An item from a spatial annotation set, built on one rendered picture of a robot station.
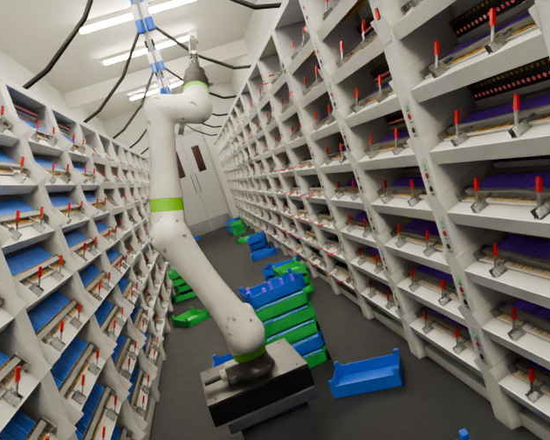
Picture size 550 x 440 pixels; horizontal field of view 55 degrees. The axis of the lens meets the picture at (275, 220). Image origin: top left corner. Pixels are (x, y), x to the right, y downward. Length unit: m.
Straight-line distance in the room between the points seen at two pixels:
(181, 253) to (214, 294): 0.17
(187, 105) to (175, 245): 0.50
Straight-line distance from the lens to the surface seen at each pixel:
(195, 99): 1.87
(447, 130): 1.67
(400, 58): 1.67
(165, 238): 1.67
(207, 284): 1.70
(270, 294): 2.64
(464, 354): 2.09
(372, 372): 2.54
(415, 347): 2.54
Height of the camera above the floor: 1.06
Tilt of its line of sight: 6 degrees down
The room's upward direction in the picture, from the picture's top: 19 degrees counter-clockwise
